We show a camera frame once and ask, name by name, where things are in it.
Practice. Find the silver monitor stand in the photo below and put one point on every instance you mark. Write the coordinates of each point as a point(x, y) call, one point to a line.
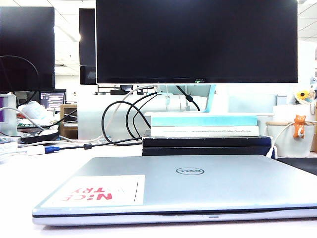
point(198, 96)

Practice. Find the black monitor with thick frame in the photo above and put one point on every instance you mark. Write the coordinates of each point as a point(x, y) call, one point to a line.
point(24, 49)

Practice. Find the purple white sign box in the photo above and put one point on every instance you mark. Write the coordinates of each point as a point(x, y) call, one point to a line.
point(6, 114)

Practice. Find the wooden shelf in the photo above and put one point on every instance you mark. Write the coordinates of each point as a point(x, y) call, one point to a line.
point(68, 121)

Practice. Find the narrow black monitor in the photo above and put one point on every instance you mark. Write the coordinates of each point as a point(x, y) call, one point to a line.
point(87, 47)

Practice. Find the teal book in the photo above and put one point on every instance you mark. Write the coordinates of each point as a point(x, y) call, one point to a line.
point(204, 120)

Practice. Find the white book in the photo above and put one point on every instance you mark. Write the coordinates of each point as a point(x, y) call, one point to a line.
point(204, 131)

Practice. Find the green white carton box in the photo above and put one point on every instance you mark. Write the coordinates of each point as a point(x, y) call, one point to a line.
point(27, 125)

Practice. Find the large black monitor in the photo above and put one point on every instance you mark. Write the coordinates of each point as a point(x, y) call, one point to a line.
point(196, 41)

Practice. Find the white bucket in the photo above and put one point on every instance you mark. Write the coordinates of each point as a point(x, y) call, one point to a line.
point(284, 143)

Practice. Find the yellow sunflower decoration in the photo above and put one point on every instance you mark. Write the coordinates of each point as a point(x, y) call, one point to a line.
point(303, 95)

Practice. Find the white sticker with red letters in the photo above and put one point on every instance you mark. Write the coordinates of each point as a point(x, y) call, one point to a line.
point(99, 192)

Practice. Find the background laptop with lit screen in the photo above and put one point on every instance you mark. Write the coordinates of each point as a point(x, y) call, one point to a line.
point(52, 100)

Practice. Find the gray Dell laptop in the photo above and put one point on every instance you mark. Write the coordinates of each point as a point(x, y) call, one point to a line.
point(198, 188)

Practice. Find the orange cat figurine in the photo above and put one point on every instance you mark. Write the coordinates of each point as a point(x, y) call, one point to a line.
point(299, 126)

